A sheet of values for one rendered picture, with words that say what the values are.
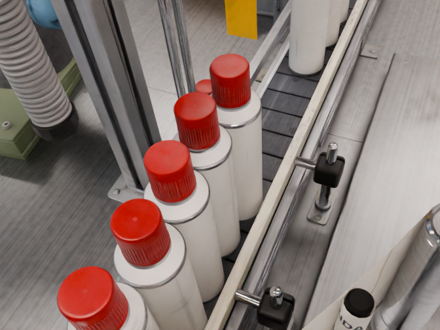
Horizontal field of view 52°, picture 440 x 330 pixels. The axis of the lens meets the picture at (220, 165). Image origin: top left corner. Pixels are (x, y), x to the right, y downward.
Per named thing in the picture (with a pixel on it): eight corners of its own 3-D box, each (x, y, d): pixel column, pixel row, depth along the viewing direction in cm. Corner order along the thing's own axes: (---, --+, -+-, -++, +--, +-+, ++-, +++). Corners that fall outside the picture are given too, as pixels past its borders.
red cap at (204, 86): (221, 104, 71) (220, 88, 68) (201, 110, 70) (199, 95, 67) (213, 91, 73) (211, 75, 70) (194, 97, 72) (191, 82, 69)
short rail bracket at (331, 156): (330, 219, 56) (343, 158, 47) (308, 211, 57) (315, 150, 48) (338, 198, 58) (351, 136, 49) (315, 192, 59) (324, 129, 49)
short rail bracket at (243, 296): (283, 355, 46) (287, 312, 37) (228, 331, 48) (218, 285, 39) (293, 326, 48) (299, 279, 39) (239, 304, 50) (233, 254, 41)
